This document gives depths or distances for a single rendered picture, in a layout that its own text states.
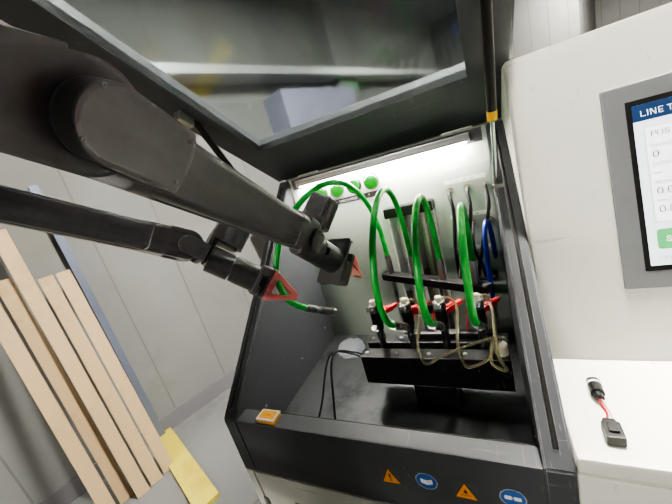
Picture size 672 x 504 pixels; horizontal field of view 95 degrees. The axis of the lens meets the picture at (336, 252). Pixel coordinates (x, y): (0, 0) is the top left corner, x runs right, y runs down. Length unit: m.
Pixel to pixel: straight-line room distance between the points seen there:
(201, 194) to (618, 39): 0.72
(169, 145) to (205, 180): 0.08
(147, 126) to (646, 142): 0.72
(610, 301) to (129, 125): 0.75
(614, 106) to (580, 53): 0.11
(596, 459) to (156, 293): 2.40
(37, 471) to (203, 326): 1.15
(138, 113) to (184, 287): 2.42
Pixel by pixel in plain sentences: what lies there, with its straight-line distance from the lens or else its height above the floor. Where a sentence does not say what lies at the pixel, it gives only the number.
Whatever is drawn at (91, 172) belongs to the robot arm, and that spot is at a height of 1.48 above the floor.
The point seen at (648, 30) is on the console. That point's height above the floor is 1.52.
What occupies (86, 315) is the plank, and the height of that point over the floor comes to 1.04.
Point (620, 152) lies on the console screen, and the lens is 0.74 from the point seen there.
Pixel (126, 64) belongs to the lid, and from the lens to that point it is 0.80.
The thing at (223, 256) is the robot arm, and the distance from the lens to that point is 0.67.
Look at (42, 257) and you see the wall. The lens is 2.46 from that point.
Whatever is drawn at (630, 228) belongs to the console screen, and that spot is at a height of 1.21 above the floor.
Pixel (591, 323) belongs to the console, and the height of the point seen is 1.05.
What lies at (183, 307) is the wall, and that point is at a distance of 2.61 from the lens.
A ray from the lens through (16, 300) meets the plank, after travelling 2.31.
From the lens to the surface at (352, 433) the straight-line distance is 0.71.
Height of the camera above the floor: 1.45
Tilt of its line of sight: 15 degrees down
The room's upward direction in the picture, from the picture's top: 16 degrees counter-clockwise
